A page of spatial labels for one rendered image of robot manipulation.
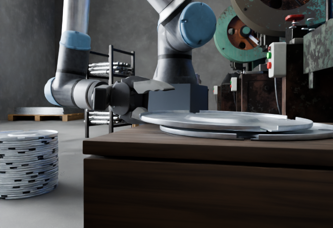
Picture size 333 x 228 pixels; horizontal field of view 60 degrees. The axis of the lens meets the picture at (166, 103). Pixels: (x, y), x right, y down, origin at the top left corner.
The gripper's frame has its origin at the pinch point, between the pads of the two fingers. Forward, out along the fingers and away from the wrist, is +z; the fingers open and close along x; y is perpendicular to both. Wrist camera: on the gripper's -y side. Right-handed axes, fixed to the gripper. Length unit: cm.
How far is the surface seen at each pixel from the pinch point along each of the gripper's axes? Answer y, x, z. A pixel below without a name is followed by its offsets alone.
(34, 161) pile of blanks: 27, 32, -74
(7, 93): 323, 38, -544
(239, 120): -6.9, 1.0, 16.8
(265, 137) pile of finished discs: -15.7, 1.7, 22.2
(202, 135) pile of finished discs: -16.7, 2.5, 14.6
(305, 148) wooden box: -19.1, 1.8, 26.8
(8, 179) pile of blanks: 19, 38, -79
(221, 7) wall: 675, -212, -216
